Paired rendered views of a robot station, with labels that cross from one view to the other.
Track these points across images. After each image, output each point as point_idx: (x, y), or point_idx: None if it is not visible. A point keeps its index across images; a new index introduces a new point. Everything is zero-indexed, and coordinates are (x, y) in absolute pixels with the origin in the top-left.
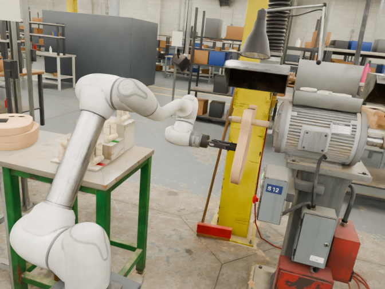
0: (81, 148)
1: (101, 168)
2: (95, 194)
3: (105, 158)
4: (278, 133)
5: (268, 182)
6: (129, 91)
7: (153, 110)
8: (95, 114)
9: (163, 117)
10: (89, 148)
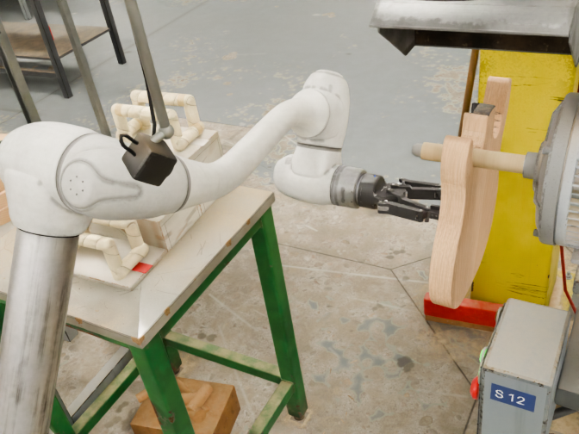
0: (29, 321)
1: (140, 279)
2: (130, 350)
3: (155, 245)
4: (541, 213)
5: (495, 381)
6: (84, 197)
7: (180, 201)
8: (44, 238)
9: (228, 189)
10: (47, 315)
